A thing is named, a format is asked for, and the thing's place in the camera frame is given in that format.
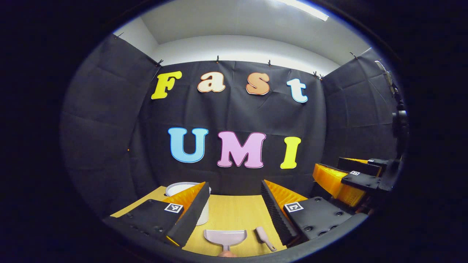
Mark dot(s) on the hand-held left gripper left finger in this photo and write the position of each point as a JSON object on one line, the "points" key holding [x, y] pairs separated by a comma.
{"points": [[192, 215]]}

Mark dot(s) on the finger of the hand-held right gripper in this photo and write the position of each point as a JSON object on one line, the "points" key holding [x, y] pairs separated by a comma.
{"points": [[360, 180], [358, 167]]}

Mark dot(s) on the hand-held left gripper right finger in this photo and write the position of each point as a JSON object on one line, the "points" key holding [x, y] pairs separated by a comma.
{"points": [[278, 215]]}

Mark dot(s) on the pale pink small broom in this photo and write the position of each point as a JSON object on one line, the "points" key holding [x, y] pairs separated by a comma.
{"points": [[261, 233]]}

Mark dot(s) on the white garbage bin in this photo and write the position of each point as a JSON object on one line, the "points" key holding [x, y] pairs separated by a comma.
{"points": [[179, 189]]}

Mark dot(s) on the pale pink dustpan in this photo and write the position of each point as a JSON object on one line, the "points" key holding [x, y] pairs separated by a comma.
{"points": [[225, 237]]}

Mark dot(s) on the wooden desktop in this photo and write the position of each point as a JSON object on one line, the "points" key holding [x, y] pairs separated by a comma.
{"points": [[234, 212]]}

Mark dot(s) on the black backdrop cloth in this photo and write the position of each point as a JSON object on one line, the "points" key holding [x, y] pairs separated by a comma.
{"points": [[234, 113]]}

